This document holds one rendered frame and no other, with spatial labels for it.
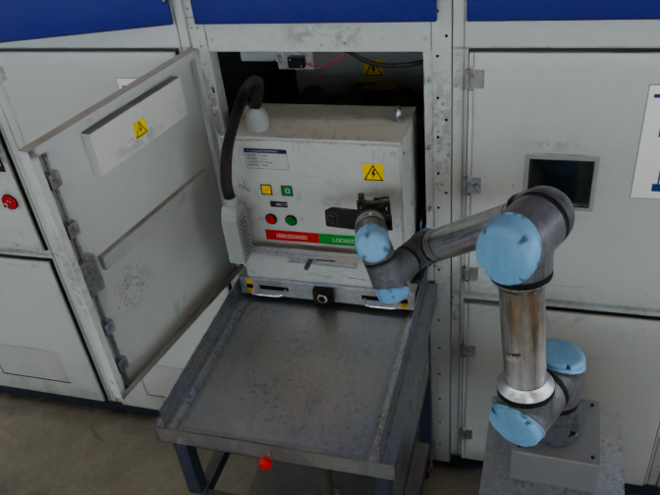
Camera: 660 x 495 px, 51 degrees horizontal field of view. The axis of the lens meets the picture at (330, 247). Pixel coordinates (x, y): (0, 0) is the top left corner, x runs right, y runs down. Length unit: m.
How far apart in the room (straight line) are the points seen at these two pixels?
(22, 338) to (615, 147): 2.33
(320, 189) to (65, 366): 1.60
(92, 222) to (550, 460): 1.20
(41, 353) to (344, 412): 1.65
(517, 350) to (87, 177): 1.04
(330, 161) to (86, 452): 1.75
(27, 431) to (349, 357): 1.74
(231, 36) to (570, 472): 1.36
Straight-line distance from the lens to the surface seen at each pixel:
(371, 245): 1.49
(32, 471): 3.11
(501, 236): 1.24
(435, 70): 1.80
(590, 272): 2.06
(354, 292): 2.02
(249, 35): 1.90
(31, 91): 2.31
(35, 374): 3.25
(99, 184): 1.76
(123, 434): 3.08
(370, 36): 1.81
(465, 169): 1.91
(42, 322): 2.96
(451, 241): 1.54
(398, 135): 1.78
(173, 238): 2.02
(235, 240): 1.91
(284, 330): 2.03
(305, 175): 1.85
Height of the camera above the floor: 2.18
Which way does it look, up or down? 35 degrees down
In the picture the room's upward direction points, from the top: 7 degrees counter-clockwise
